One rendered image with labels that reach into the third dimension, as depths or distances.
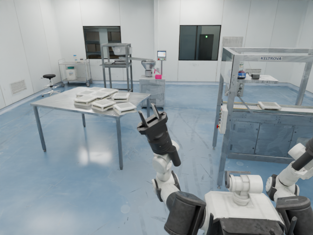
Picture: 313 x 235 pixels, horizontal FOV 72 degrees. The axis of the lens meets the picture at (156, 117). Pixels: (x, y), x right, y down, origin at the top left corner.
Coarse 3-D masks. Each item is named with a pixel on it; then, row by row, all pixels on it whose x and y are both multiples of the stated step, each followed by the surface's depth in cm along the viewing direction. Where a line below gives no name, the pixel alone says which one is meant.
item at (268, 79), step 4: (248, 76) 293; (260, 76) 293; (264, 76) 293; (268, 76) 293; (240, 80) 276; (244, 80) 275; (248, 80) 274; (252, 80) 273; (256, 80) 273; (260, 80) 272; (264, 80) 271; (268, 80) 271; (272, 80) 271; (276, 80) 271
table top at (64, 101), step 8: (80, 88) 401; (88, 88) 401; (56, 96) 352; (64, 96) 352; (72, 96) 352; (136, 96) 352; (144, 96) 352; (32, 104) 316; (40, 104) 312; (48, 104) 312; (56, 104) 312; (64, 104) 312; (72, 104) 312; (136, 104) 315; (80, 112) 289; (88, 112) 284; (96, 112) 282; (104, 112) 282; (112, 112) 282
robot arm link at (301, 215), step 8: (288, 216) 80; (296, 216) 77; (304, 216) 76; (312, 216) 77; (296, 224) 78; (304, 224) 76; (312, 224) 76; (296, 232) 78; (304, 232) 76; (312, 232) 75
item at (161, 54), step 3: (159, 51) 521; (162, 51) 520; (165, 51) 520; (159, 54) 523; (162, 54) 523; (165, 54) 522; (159, 57) 526; (162, 57) 526; (165, 57) 526; (159, 60) 529; (162, 60) 529; (165, 60) 528; (162, 63) 535; (162, 66) 538; (162, 69) 541; (162, 72) 544; (162, 75) 546
